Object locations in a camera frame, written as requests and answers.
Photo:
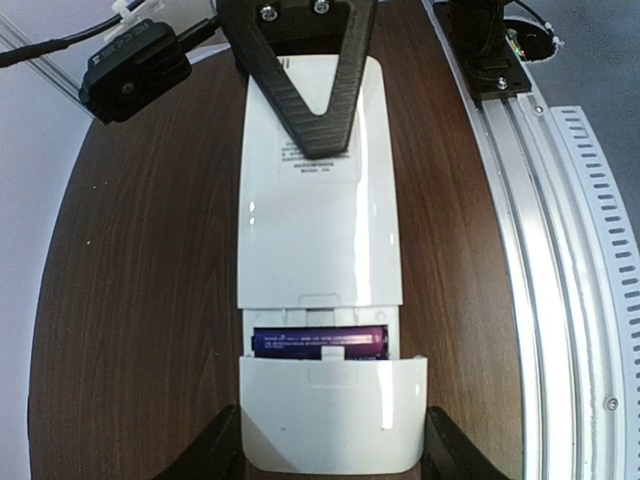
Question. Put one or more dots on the right aluminium frame post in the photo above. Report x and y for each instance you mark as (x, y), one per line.
(12, 38)

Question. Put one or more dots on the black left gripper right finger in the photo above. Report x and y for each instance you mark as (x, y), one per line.
(450, 454)

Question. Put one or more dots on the purple battery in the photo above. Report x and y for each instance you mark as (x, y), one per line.
(306, 343)

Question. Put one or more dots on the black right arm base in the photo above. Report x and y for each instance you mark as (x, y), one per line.
(477, 34)

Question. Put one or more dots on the front aluminium rail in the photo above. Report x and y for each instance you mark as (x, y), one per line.
(573, 263)

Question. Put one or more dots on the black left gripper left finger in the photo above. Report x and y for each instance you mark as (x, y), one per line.
(216, 453)

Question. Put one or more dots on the white remote control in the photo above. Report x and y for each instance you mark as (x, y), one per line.
(318, 240)

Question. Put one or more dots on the white battery cover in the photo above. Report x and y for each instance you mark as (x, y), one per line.
(333, 416)

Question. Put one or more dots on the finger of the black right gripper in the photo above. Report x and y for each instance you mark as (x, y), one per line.
(308, 59)

